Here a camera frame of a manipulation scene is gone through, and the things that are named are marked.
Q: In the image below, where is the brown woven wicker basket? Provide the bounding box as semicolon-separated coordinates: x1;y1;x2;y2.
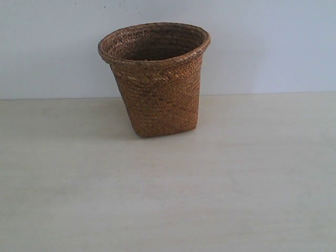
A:
98;22;211;138

